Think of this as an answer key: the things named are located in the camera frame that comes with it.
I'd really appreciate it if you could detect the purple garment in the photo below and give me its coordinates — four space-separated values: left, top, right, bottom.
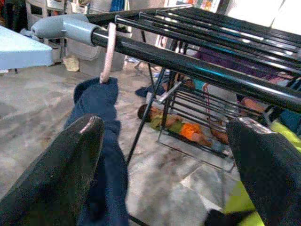
192 47 290 81

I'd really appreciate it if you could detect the white storage box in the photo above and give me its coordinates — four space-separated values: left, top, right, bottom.
65 39 125 71

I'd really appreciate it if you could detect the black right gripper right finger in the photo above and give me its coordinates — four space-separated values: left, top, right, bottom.
227 117 301 226

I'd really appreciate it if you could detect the child in green shirt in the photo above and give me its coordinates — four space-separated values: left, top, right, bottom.
137 103 230 148

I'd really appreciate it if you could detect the light blue folding table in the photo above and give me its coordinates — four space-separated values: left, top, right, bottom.
0 24 54 71

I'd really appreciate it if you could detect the blue cloth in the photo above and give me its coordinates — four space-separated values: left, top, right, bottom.
135 86 165 98

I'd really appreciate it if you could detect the navy blue garment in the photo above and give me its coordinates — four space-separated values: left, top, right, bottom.
64 77 130 226

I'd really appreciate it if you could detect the black metal drying rack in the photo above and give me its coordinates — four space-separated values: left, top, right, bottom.
30 4 301 174

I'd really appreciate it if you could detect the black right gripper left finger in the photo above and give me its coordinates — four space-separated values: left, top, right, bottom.
0 114 105 226

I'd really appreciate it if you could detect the yellow green garment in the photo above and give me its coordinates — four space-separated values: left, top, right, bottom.
223 121 301 226

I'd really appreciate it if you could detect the tan woven bag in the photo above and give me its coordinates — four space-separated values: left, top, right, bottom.
62 56 80 73

